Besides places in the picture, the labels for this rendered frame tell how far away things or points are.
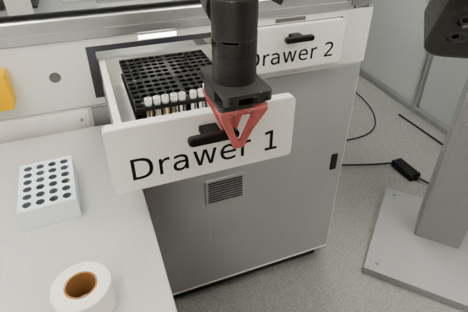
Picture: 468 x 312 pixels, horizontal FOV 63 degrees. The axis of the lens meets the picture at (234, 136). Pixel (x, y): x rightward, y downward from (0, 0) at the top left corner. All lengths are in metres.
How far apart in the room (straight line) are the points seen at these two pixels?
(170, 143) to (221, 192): 0.57
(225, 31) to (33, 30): 0.46
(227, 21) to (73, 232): 0.39
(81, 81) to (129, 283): 0.46
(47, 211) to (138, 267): 0.17
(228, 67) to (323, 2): 0.55
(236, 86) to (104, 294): 0.29
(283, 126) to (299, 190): 0.66
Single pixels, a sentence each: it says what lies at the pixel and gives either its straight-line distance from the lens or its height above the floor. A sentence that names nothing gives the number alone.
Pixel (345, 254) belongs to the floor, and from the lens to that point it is 1.62.
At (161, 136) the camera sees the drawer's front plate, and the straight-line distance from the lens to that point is 0.55.
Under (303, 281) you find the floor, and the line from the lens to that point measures 1.51.
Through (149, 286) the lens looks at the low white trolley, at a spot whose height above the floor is 0.76.
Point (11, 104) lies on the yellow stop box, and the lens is 0.85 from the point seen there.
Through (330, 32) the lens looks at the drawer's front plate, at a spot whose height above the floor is 0.90.
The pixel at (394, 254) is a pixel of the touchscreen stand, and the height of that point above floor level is 0.04.
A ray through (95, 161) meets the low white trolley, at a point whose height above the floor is 0.76.
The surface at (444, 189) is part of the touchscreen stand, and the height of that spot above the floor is 0.29.
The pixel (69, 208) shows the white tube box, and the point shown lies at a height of 0.78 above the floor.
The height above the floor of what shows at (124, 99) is 0.84.
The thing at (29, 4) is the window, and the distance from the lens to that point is 0.84.
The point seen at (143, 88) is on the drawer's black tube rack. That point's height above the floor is 0.90.
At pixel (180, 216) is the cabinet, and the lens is 1.13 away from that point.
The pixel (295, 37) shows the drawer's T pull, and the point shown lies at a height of 0.91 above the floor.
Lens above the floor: 1.20
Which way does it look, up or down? 33 degrees down
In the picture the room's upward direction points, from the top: straight up
